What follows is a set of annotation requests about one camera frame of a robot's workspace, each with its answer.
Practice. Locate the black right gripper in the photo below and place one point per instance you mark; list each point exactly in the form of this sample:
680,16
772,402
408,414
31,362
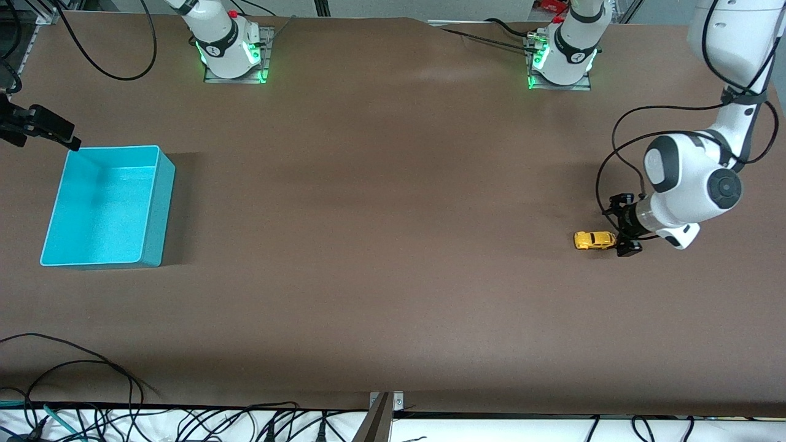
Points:
26,120

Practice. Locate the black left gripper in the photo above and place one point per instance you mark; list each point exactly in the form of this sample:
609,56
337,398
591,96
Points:
627,221

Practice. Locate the yellow beetle toy car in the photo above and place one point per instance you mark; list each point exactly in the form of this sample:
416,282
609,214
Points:
592,240

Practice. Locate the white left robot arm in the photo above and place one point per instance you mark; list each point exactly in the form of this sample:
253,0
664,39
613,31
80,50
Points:
688,178

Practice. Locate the turquoise plastic bin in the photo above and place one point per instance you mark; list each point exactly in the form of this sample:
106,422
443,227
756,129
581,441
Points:
104,209

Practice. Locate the red background object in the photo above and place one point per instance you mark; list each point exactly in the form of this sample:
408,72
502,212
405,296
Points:
549,5

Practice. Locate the brown table cover sheet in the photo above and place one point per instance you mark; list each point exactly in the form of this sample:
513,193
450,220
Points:
393,245

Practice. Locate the grey metal bar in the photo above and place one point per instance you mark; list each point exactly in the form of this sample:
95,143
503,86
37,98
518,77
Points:
376,425

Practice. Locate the black power plug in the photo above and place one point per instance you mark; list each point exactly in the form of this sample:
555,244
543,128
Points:
321,431
269,433

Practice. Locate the aluminium frame rail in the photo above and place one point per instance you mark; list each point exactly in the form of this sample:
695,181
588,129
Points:
37,17

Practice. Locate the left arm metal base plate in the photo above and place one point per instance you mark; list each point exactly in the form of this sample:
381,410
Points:
577,87

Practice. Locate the dark frame post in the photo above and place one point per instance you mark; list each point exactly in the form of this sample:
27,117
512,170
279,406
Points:
322,6
626,9

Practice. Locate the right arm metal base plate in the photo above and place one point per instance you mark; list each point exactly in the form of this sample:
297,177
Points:
266,61

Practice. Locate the silver metal bracket plate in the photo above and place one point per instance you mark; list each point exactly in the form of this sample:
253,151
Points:
398,400

